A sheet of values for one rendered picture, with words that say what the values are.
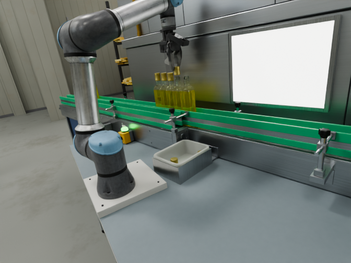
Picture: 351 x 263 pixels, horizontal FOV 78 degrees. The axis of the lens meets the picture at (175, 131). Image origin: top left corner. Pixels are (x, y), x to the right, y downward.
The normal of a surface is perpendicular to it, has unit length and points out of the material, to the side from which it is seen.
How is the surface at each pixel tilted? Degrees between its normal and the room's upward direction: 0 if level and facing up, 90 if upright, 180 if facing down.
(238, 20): 90
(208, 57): 90
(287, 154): 90
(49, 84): 90
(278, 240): 0
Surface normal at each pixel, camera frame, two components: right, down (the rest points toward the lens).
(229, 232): -0.11, -0.93
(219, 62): -0.71, 0.32
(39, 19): 0.52, 0.24
